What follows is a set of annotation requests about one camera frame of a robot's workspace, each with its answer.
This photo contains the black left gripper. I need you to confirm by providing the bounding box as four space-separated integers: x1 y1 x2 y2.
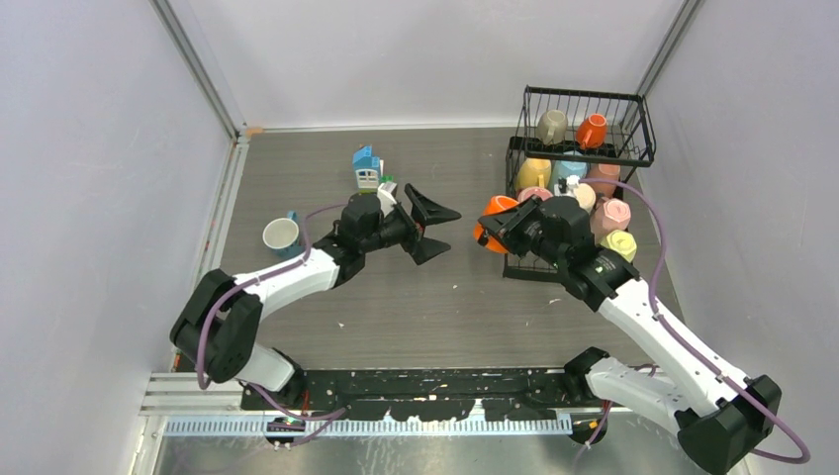
360 186 459 264

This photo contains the yellow mug in rack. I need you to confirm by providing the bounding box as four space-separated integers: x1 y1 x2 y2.
514 157 552 193

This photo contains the blue floral mug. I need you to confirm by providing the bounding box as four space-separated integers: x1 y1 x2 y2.
262 211 303 260

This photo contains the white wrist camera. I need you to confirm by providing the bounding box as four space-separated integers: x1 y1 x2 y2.
376 181 398 217
553 175 597 214

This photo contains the orange mug upper shelf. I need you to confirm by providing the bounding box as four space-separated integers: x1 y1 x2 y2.
575 114 608 149

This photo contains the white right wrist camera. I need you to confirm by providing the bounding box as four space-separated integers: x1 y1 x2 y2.
553 175 597 214

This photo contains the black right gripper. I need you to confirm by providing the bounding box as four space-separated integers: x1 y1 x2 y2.
479 194 566 269

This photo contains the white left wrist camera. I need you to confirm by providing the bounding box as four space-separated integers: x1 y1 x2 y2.
376 181 398 217

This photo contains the aluminium slotted rail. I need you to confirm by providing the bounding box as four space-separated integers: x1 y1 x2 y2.
162 413 573 437

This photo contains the salmon pink mug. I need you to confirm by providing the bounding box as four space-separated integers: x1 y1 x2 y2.
586 163 621 199

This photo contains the pink patterned mug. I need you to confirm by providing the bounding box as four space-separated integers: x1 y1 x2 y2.
516 186 553 203

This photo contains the orange mug black handle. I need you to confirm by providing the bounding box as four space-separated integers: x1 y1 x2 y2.
473 195 518 254

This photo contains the beige mug upper shelf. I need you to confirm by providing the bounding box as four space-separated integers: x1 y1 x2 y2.
535 109 568 146

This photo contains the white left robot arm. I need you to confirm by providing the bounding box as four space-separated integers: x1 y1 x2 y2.
169 184 461 410

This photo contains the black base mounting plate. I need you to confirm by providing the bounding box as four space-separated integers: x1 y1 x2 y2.
269 368 606 422

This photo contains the black wire dish rack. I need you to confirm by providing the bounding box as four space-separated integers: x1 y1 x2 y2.
506 85 656 261

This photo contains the pink faceted mug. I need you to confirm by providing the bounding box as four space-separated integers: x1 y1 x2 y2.
590 198 632 241

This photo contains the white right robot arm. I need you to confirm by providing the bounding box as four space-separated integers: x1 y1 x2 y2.
478 197 782 474

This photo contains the light blue mug in rack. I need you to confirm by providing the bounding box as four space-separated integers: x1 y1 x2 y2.
547 159 589 191

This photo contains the pale yellow faceted mug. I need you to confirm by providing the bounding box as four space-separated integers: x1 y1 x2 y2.
600 230 638 263

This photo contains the toy brick house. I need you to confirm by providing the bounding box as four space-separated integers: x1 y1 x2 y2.
351 145 395 193

